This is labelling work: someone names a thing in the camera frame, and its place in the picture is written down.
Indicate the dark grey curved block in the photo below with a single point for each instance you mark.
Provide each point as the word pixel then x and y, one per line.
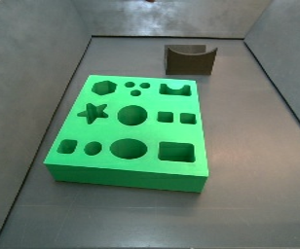
pixel 189 60

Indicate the green shape sorter block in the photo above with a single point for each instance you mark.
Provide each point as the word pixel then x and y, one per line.
pixel 133 134

